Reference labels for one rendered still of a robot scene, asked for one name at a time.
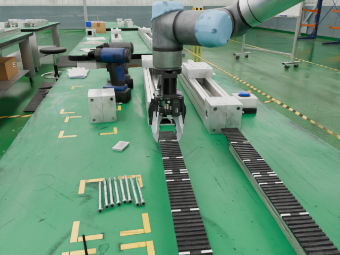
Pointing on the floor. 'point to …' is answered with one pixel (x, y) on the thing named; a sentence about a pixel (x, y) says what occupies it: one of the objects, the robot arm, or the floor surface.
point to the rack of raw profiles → (319, 24)
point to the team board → (294, 11)
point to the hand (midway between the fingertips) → (167, 136)
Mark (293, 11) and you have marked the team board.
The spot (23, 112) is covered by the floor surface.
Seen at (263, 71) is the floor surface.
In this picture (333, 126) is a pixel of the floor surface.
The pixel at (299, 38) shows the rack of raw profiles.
